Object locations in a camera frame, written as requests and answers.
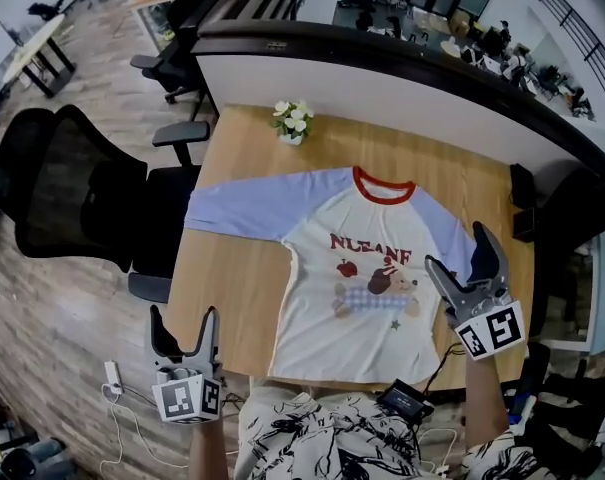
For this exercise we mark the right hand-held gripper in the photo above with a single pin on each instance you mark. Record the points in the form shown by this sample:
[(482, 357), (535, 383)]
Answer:
[(497, 330)]

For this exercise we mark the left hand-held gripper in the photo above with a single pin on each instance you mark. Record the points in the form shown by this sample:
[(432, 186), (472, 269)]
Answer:
[(182, 398)]

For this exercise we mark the white and blue raglan shirt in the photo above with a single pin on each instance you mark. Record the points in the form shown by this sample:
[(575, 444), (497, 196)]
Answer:
[(362, 338)]

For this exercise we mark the person's right forearm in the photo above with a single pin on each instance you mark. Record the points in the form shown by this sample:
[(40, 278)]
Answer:
[(484, 403)]

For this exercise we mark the person's left forearm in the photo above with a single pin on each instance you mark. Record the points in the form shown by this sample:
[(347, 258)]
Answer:
[(207, 453)]

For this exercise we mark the white power strip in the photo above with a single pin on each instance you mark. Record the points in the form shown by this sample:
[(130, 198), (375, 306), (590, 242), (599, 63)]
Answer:
[(113, 375)]

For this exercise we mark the black pouch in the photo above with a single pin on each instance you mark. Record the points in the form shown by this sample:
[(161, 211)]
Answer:
[(522, 183)]

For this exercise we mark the black high-back office chair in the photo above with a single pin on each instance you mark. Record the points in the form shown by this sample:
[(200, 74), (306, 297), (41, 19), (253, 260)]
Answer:
[(572, 203)]

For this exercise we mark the small black screen device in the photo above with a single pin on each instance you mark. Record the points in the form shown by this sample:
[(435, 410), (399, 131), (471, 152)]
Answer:
[(404, 402)]

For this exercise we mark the black bag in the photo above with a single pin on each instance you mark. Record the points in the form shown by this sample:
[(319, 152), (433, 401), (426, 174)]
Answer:
[(572, 393)]

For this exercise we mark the black white patterned clothing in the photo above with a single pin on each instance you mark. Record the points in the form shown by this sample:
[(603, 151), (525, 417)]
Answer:
[(332, 443)]

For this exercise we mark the black mesh office chair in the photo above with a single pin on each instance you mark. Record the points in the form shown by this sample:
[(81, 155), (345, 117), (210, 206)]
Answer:
[(57, 183)]

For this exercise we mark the white desk partition black trim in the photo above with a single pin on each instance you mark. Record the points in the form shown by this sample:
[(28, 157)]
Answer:
[(382, 83)]

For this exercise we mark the potted white flower plant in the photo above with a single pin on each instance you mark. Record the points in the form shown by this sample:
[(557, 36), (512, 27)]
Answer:
[(292, 118)]

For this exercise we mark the black office chair with headrest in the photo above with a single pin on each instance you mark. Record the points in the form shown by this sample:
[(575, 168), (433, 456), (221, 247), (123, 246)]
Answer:
[(182, 68)]

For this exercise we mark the round white table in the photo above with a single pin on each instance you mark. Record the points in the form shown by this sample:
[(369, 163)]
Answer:
[(32, 43)]

